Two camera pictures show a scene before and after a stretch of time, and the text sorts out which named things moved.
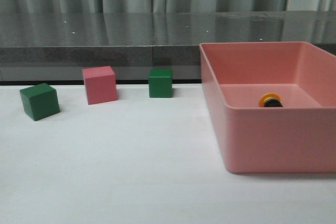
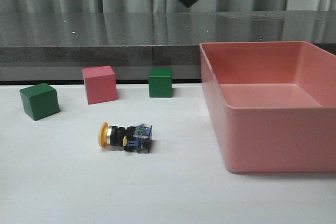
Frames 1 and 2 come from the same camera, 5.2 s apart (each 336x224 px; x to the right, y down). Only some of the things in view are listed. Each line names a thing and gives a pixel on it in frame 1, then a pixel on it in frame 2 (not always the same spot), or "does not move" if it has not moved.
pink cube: x=101 y=84 does not move
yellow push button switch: x=270 y=99 -> x=136 y=138
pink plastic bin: x=299 y=137 does not move
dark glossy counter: x=54 y=48 does not move
